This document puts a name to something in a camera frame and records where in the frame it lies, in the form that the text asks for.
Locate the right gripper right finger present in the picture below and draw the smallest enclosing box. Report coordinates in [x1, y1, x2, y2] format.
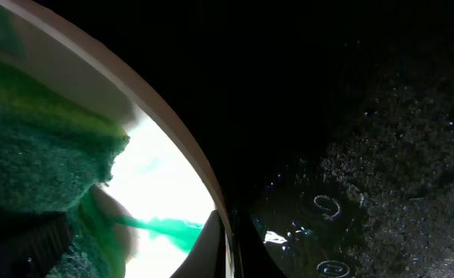
[232, 210, 286, 278]

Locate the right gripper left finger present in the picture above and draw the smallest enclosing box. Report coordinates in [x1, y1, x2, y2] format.
[171, 210, 226, 278]

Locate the white plate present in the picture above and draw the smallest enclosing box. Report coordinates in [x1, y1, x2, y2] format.
[0, 1, 235, 277]

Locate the green sponge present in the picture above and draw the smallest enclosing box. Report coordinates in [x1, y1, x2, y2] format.
[0, 62, 129, 277]

